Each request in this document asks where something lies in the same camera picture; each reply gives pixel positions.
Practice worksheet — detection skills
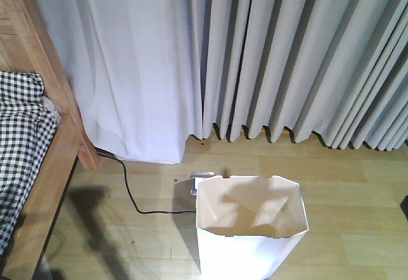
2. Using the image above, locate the white plastic trash bin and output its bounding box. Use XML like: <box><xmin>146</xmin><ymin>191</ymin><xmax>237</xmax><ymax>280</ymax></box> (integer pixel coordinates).
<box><xmin>196</xmin><ymin>175</ymin><xmax>309</xmax><ymax>279</ymax></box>

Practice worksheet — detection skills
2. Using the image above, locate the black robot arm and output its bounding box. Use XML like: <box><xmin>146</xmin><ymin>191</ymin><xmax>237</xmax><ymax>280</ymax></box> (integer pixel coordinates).
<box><xmin>400</xmin><ymin>195</ymin><xmax>408</xmax><ymax>219</ymax></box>

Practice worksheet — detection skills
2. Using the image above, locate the silver floor power socket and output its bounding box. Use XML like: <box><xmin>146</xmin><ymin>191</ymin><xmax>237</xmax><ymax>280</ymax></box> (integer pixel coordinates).
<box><xmin>190</xmin><ymin>172</ymin><xmax>216</xmax><ymax>196</ymax></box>

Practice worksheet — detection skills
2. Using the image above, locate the white sheer curtain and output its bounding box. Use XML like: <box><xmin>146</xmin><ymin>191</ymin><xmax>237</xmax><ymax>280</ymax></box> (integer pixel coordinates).
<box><xmin>36</xmin><ymin>0</ymin><xmax>201</xmax><ymax>164</ymax></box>

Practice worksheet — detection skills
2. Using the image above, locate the grey pleated curtain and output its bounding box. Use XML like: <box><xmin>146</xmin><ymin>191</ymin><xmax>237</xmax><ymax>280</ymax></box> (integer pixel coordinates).
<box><xmin>189</xmin><ymin>0</ymin><xmax>407</xmax><ymax>151</ymax></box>

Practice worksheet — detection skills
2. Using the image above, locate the black white checkered bedding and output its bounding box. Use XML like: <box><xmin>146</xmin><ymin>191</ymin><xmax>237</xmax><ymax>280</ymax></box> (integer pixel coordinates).
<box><xmin>1</xmin><ymin>71</ymin><xmax>57</xmax><ymax>253</ymax></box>

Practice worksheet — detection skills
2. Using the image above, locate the black power cord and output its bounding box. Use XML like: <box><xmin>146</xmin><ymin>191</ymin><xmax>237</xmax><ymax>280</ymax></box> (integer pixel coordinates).
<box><xmin>95</xmin><ymin>147</ymin><xmax>196</xmax><ymax>214</ymax></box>

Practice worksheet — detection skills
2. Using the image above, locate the wooden bed frame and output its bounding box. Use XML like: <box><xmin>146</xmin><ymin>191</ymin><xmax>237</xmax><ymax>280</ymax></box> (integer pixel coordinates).
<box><xmin>1</xmin><ymin>0</ymin><xmax>98</xmax><ymax>279</ymax></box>

